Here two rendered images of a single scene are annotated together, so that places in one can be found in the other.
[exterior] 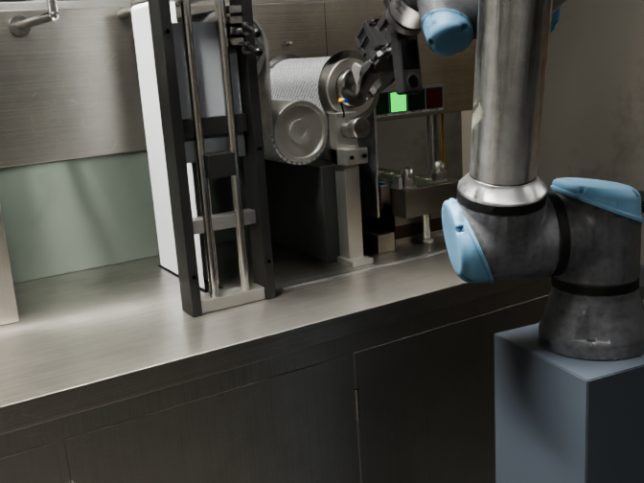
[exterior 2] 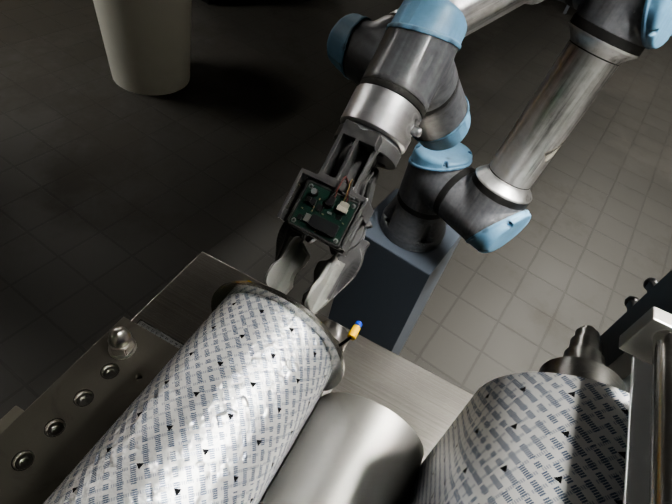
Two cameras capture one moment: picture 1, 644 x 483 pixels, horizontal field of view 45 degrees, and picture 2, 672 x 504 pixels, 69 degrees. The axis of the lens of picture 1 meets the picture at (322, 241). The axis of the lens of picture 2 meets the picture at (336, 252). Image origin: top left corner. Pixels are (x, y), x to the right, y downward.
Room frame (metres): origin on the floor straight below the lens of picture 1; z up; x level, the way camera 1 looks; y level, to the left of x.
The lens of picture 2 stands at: (1.73, 0.13, 1.66)
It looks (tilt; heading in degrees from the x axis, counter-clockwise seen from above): 47 degrees down; 227
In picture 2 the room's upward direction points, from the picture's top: 15 degrees clockwise
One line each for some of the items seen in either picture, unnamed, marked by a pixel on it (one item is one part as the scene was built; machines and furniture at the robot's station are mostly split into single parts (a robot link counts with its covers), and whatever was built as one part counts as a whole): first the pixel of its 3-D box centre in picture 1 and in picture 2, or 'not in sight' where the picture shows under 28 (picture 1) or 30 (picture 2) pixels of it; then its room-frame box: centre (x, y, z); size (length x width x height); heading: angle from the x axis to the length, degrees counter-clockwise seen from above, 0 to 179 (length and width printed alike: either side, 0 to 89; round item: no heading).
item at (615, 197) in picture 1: (590, 227); (437, 174); (1.03, -0.37, 1.07); 0.13 x 0.12 x 0.14; 95
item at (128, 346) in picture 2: (439, 170); (120, 339); (1.70, -0.27, 1.05); 0.04 x 0.04 x 0.04
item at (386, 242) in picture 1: (349, 232); not in sight; (1.72, -0.06, 0.92); 0.28 x 0.04 x 0.04; 31
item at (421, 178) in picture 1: (380, 188); (58, 477); (1.81, -0.15, 1.00); 0.40 x 0.16 x 0.06; 31
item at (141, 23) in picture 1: (168, 142); not in sight; (1.55, 0.29, 1.17); 0.34 x 0.05 x 0.54; 31
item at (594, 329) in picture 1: (593, 307); (418, 212); (1.03, -0.38, 0.95); 0.15 x 0.15 x 0.10
